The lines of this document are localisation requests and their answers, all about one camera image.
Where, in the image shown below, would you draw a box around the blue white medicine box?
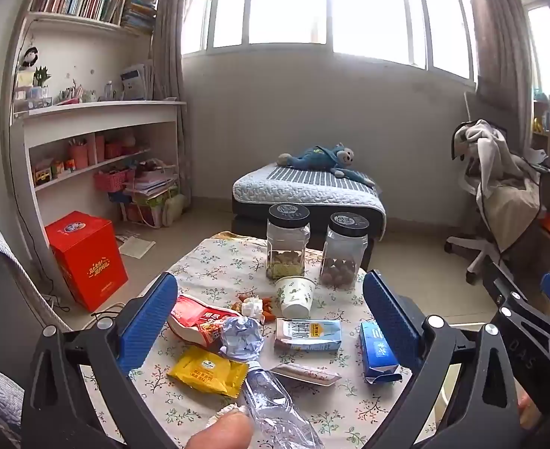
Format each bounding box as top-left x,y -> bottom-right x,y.
359,320 -> 403,385

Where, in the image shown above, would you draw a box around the red noodle packet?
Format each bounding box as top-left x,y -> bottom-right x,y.
168,294 -> 240,349

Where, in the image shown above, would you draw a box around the yellow snack packet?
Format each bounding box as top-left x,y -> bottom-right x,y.
168,346 -> 249,398

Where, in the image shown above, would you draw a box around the small pink wrapper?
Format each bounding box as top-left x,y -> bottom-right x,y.
270,363 -> 342,387

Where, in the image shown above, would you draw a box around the light blue milk carton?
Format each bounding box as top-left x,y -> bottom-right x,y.
275,318 -> 343,352

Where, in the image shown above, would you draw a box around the white paper cup green leaves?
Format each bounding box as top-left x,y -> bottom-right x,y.
275,276 -> 316,319

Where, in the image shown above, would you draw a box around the white tissue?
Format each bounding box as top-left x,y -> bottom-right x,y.
240,297 -> 264,322

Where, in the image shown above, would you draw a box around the orange peel piece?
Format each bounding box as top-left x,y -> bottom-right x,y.
235,293 -> 278,324

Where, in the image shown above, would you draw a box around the clear crushed plastic bottle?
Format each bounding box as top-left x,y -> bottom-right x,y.
220,316 -> 323,448

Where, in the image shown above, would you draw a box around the person's left hand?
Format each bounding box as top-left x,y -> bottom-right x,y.
185,412 -> 255,449

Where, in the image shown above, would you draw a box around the red cardboard box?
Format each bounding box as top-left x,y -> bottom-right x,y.
44,211 -> 128,312

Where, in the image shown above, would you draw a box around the white office chair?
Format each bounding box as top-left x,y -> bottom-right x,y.
444,119 -> 545,286

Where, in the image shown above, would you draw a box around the clear jar with brown nuts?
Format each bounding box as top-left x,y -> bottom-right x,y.
319,212 -> 370,288

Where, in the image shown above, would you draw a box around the floral tablecloth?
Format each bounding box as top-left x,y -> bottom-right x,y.
113,232 -> 412,448

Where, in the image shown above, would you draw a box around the beige coat on chair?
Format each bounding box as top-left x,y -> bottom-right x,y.
451,119 -> 550,254

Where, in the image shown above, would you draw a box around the clear jar with yellow snacks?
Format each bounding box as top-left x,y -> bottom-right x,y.
266,203 -> 310,281

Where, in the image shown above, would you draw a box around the pink plastic basket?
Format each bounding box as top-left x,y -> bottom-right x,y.
93,169 -> 128,193

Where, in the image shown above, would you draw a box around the dark ottoman with quilted cover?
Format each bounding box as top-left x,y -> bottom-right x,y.
231,163 -> 386,270

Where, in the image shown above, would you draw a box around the blue plush monkey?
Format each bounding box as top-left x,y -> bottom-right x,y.
276,143 -> 375,189

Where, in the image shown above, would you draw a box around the white bookshelf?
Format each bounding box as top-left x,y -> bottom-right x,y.
1,0 -> 188,291

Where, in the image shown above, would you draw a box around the grey right curtain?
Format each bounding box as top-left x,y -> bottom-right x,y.
470,0 -> 532,153

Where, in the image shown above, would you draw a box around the grey curtain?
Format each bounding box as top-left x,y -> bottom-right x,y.
152,0 -> 192,208
470,0 -> 532,153

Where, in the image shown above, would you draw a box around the grey left curtain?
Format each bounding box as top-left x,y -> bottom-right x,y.
152,0 -> 192,208

